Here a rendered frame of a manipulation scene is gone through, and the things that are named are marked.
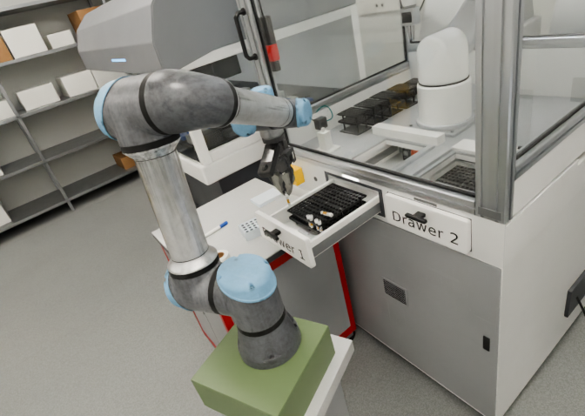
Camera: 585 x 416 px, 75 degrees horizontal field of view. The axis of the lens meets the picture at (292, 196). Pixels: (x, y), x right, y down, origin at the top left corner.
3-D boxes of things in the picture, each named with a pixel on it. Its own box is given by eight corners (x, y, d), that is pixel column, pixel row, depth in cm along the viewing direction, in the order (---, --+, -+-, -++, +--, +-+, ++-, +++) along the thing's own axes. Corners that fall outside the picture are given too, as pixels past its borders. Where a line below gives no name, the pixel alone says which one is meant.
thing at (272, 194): (259, 208, 171) (258, 204, 171) (251, 202, 178) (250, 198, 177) (283, 195, 176) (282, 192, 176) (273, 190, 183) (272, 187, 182)
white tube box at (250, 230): (247, 241, 150) (245, 233, 148) (240, 232, 157) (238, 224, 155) (275, 228, 154) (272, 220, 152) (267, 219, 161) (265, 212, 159)
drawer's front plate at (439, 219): (467, 254, 108) (467, 222, 103) (387, 222, 130) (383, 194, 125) (471, 251, 109) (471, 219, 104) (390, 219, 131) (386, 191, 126)
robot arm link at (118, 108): (221, 327, 85) (133, 75, 64) (170, 318, 91) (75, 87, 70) (248, 293, 95) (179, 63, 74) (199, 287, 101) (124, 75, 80)
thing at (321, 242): (312, 260, 119) (308, 244, 117) (267, 232, 139) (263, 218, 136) (396, 201, 137) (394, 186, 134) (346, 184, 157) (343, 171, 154)
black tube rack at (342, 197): (322, 242, 126) (319, 225, 123) (291, 224, 139) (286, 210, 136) (368, 210, 136) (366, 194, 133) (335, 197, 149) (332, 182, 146)
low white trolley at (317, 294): (267, 426, 164) (209, 295, 128) (206, 344, 211) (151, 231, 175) (362, 341, 189) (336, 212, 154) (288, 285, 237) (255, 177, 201)
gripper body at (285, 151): (298, 161, 129) (289, 128, 124) (288, 174, 123) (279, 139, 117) (277, 163, 133) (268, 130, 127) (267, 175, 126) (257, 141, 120)
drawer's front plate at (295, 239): (312, 269, 118) (305, 240, 113) (261, 237, 140) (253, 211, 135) (316, 266, 119) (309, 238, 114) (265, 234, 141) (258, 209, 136)
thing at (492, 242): (502, 269, 103) (505, 224, 96) (284, 180, 181) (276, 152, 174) (635, 134, 145) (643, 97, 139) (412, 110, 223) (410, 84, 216)
